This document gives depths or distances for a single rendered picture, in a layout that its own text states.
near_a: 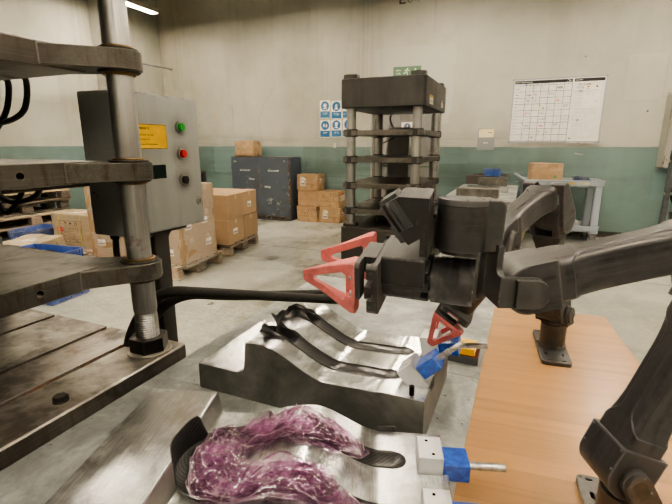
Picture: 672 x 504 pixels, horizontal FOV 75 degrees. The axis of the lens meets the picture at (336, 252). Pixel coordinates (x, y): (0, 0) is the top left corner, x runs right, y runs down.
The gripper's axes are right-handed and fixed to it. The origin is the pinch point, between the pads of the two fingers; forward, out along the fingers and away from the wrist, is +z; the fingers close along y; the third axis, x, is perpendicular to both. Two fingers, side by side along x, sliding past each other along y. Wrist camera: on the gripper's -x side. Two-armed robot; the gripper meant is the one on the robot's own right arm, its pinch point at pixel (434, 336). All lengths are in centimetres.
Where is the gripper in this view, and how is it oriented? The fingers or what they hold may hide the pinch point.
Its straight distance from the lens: 96.0
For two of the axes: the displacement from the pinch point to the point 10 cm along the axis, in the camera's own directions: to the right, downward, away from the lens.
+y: -3.9, 2.1, -9.0
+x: 7.8, 5.9, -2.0
